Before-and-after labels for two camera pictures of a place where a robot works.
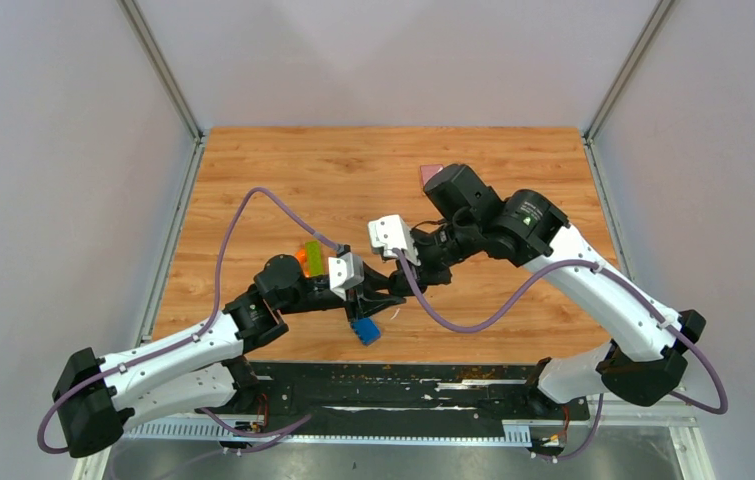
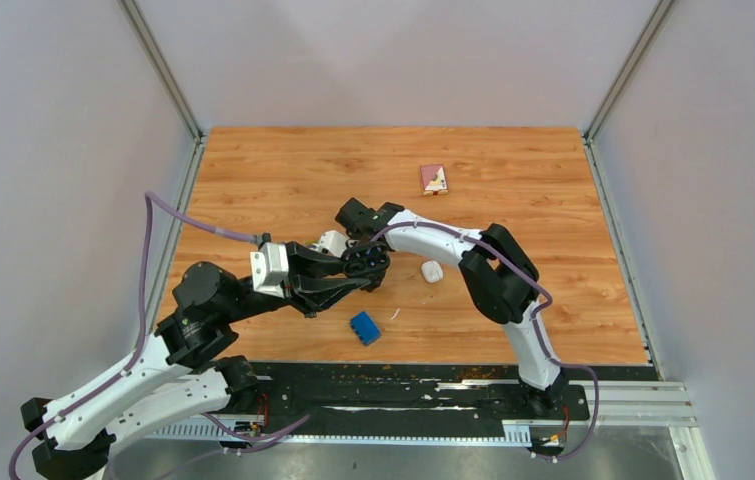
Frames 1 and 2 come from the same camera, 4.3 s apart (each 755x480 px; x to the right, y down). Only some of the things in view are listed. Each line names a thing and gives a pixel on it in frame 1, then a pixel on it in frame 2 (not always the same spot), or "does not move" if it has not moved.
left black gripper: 363,300 to 312,294
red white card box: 428,170 does not move
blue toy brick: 365,330 does not move
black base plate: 401,393 does not move
